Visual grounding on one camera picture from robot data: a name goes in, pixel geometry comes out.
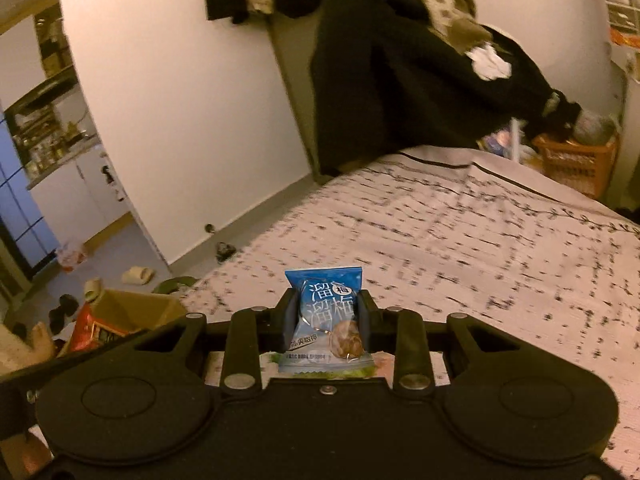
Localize blue plum candy packet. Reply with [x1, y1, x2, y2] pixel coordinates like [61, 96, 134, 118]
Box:
[279, 266, 374, 379]

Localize red snack packet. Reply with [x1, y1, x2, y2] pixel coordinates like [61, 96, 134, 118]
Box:
[68, 302, 139, 352]

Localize person's left hand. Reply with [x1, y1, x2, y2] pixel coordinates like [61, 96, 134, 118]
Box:
[1, 431, 52, 479]

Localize grey sneaker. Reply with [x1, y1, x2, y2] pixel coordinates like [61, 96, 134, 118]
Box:
[215, 242, 238, 263]

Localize black slipper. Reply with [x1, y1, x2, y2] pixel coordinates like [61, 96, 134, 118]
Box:
[49, 294, 79, 335]

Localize green cartoon floor mat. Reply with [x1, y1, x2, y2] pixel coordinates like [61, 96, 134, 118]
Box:
[152, 276, 198, 295]

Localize brown cardboard box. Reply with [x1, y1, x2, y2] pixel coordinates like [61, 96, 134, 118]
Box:
[58, 289, 188, 356]

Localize white patterned bed cover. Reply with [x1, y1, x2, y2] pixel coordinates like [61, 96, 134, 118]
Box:
[184, 146, 639, 479]

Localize beige slipper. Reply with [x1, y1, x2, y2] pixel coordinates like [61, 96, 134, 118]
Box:
[122, 266, 155, 286]
[84, 278, 103, 304]

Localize red white plastic bag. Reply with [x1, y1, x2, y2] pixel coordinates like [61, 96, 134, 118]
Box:
[55, 240, 89, 273]

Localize white kitchen cabinet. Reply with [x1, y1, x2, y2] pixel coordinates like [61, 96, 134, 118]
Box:
[28, 143, 129, 246]

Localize black coat pile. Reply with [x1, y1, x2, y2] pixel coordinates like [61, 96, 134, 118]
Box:
[310, 0, 582, 177]

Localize orange plastic basket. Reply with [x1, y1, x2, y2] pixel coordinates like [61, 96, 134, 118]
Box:
[533, 134, 618, 200]

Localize grey room door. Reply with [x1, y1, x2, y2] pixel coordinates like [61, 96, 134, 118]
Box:
[268, 0, 329, 184]

